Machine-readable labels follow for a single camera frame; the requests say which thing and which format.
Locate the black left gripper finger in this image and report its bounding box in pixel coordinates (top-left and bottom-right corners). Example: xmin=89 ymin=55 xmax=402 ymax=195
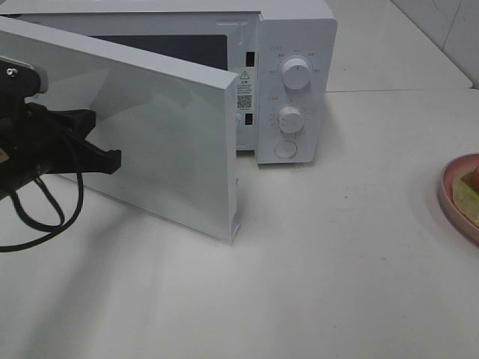
xmin=55 ymin=109 xmax=97 ymax=140
xmin=74 ymin=141 xmax=122 ymax=174

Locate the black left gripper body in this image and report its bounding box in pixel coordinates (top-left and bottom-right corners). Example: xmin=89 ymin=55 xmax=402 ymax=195
xmin=1 ymin=95 xmax=86 ymax=194

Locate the white microwave door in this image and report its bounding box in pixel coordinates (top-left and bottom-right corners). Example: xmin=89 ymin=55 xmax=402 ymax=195
xmin=1 ymin=17 xmax=238 ymax=241

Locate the white round door button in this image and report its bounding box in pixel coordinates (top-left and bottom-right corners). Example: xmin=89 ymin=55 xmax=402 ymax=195
xmin=275 ymin=141 xmax=298 ymax=159

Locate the pink round plate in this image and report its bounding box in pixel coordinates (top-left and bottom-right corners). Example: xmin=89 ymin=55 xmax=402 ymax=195
xmin=437 ymin=153 xmax=478 ymax=244

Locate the white bread sandwich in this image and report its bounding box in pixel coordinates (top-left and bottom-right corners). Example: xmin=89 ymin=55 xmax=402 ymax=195
xmin=452 ymin=166 xmax=478 ymax=227

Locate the white warning label sticker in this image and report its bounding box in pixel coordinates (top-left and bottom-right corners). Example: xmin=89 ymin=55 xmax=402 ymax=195
xmin=234 ymin=67 xmax=257 ymax=111

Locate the white microwave oven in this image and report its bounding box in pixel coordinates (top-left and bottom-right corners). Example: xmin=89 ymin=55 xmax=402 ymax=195
xmin=1 ymin=1 xmax=338 ymax=164

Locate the white upper power knob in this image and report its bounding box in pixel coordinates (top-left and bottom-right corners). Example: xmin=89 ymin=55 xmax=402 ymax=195
xmin=281 ymin=56 xmax=311 ymax=90

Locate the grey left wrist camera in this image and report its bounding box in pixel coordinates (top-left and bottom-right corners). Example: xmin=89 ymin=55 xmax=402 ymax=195
xmin=1 ymin=57 xmax=49 ymax=99

